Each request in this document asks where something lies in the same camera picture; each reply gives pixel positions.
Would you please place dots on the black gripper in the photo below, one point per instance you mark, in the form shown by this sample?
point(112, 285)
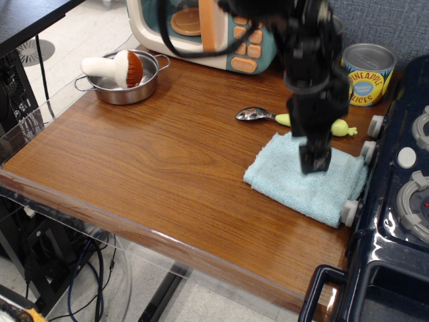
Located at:
point(313, 115)

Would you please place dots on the light blue cloth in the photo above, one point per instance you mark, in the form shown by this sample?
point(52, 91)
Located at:
point(276, 173)

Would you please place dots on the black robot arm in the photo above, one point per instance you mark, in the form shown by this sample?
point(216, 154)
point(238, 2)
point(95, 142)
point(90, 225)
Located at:
point(308, 46)

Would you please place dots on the pineapple slices can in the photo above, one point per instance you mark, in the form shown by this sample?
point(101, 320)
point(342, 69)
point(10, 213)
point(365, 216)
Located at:
point(369, 67)

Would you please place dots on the tomato sauce can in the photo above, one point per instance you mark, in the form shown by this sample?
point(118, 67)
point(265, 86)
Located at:
point(338, 26)

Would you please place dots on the dark blue toy stove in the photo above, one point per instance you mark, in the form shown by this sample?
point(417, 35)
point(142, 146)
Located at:
point(386, 277)

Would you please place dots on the toy microwave teal and cream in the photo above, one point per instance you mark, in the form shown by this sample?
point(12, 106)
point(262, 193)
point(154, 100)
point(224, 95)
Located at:
point(202, 26)

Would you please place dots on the plush mushroom toy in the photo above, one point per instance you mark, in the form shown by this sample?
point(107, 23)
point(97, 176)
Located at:
point(126, 69)

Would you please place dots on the small steel pot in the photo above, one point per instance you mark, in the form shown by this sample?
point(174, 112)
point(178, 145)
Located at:
point(109, 92)

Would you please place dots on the yellow object bottom left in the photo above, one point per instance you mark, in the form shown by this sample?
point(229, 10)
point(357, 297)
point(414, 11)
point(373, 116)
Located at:
point(12, 312)

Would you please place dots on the black desk left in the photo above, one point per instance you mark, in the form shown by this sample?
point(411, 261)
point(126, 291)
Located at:
point(22, 20)

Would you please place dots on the spoon with green carrot handle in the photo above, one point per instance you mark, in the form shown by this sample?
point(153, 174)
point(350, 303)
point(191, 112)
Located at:
point(339, 128)

